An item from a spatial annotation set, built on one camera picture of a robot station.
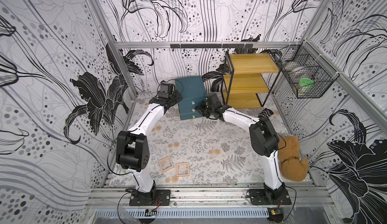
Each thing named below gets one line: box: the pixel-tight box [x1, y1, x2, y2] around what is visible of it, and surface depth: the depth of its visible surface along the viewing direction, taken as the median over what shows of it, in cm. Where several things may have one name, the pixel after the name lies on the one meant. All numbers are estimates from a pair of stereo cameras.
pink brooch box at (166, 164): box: [158, 155, 174, 173], surface depth 86 cm
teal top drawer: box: [178, 96, 206, 108], surface depth 91 cm
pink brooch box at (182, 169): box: [176, 162, 189, 177], surface depth 84 cm
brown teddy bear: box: [277, 135, 310, 183], surface depth 78 cm
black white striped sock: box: [258, 107, 274, 118], surface depth 106 cm
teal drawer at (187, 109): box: [178, 104, 199, 115], surface depth 95 cm
